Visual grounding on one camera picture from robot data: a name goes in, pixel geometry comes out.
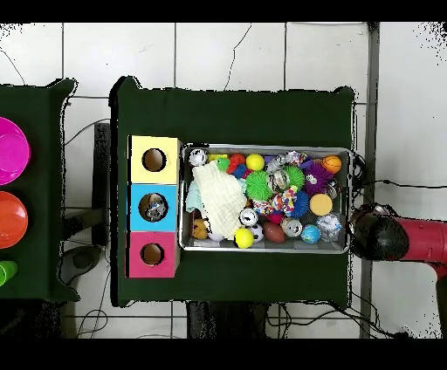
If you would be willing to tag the clear mesh bin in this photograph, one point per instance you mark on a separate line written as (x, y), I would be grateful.
(188, 244)

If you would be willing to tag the purple spiky ball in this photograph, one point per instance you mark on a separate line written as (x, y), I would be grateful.
(318, 178)

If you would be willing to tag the wooden box with three holes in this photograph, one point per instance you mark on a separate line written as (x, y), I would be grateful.
(167, 195)

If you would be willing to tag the red silver soda can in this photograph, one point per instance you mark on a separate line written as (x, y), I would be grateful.
(198, 156)

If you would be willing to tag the plain green spiky ball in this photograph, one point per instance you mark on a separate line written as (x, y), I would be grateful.
(295, 176)

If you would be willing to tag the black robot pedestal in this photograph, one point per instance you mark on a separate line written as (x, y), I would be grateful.
(230, 321)

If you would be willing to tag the brown toy football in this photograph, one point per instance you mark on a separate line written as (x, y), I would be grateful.
(274, 232)

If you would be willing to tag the cream knitted cloth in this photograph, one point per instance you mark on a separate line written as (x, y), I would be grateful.
(219, 199)

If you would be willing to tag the green cup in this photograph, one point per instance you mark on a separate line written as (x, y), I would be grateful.
(5, 272)

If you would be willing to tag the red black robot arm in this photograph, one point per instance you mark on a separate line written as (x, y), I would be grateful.
(419, 241)

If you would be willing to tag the pink plate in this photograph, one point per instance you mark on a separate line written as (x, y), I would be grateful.
(10, 150)

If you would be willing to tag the orange plate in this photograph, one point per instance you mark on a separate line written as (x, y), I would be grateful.
(10, 220)

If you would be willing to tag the yellow ball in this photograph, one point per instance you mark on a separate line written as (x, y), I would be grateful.
(255, 162)
(244, 238)

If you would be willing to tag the small globe ball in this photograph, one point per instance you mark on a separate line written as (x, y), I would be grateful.
(311, 234)

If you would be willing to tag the wooden toy burger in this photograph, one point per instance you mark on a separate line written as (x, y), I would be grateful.
(320, 204)

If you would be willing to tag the green spiky ball with eyes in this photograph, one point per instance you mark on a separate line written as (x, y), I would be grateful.
(258, 186)

